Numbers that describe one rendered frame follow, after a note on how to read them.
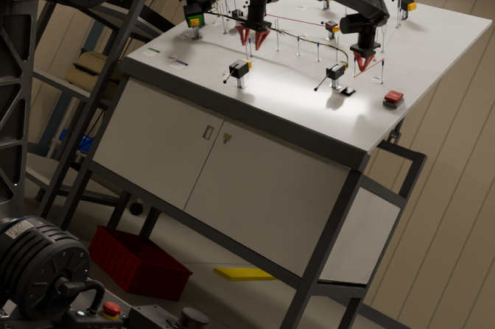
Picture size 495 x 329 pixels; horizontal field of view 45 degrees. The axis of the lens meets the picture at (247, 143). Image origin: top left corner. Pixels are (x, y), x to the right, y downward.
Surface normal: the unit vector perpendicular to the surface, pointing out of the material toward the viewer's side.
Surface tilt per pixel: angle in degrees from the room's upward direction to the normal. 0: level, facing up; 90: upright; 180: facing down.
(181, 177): 90
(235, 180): 90
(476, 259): 90
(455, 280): 90
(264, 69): 49
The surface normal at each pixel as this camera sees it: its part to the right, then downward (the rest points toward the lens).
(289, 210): -0.48, -0.23
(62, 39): 0.82, 0.36
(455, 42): -0.09, -0.77
